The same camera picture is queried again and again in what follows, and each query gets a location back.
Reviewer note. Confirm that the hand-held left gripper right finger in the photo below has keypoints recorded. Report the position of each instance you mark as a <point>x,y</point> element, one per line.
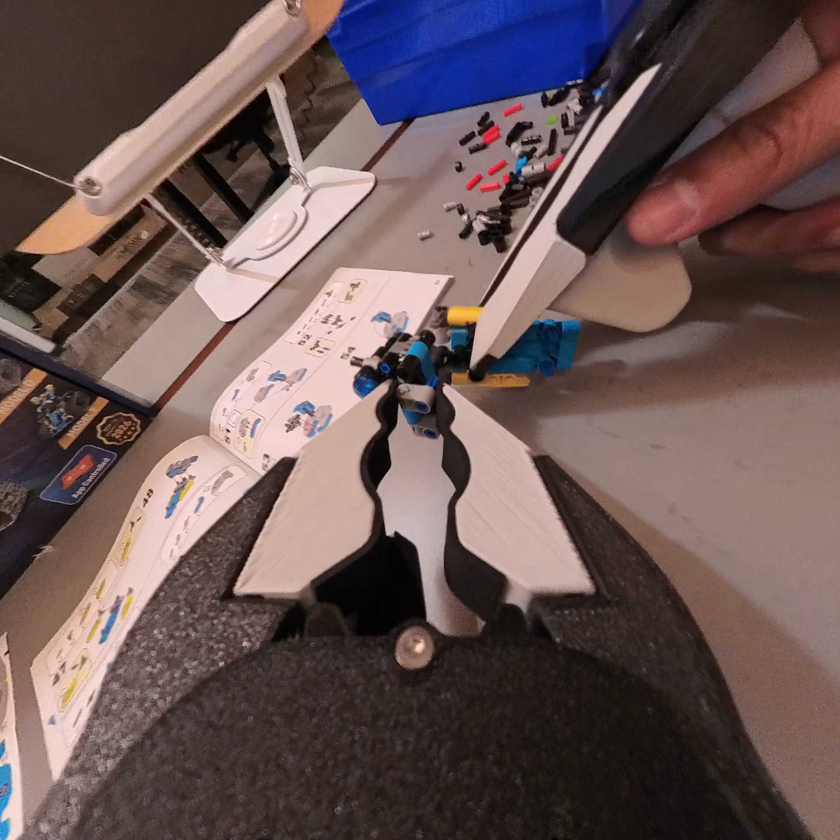
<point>518,518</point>

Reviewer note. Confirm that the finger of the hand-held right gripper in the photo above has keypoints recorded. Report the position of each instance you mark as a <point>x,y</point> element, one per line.
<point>525,295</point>

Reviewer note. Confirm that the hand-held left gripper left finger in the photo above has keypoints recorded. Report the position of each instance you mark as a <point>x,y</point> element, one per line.
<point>308,518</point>

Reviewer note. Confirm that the yellow and blue brick assembly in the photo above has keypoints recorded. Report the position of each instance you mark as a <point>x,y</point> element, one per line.
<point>544,348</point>

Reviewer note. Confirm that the black and blue gear assembly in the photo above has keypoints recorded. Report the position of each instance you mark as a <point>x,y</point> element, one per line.
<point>417,367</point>

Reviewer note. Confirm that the grey desk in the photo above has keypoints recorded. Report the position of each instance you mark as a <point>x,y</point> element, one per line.
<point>689,492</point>

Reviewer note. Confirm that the person's right hand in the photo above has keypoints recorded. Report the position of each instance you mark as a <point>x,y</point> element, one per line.
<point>754,184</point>

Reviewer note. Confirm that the pile of loose building pieces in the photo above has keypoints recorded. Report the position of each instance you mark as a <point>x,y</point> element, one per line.
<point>499,220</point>

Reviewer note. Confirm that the open instruction booklet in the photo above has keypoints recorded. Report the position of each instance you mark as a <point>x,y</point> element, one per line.
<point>367,295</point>

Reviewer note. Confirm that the blue plastic bin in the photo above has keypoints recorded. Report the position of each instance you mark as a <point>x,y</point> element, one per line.
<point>459,52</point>

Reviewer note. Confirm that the dark blue toy kit box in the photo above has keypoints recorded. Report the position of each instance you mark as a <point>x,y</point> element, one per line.
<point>65,472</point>

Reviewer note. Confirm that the black panel with wooden edge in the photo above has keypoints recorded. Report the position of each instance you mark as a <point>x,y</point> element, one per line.
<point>98,65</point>

